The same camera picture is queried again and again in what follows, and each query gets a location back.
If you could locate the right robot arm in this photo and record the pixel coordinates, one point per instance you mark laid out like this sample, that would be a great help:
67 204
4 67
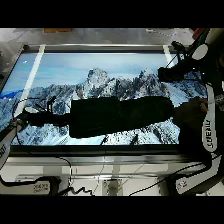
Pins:
210 130

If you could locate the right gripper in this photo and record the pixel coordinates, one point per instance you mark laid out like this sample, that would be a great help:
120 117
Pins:
171 74

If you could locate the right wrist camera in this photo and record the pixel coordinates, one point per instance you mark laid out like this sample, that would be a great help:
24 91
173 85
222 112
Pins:
178 48

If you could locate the black pants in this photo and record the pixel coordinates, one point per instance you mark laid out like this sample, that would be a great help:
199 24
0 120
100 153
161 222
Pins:
120 116

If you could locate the heap of clothes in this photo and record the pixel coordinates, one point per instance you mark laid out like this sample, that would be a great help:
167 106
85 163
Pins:
198 32

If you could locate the dark brown garment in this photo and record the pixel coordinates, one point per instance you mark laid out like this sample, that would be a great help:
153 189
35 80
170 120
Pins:
190 123

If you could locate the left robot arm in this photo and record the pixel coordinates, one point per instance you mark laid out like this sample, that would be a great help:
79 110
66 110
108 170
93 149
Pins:
8 136

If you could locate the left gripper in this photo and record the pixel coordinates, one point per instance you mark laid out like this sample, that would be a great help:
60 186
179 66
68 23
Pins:
40 118

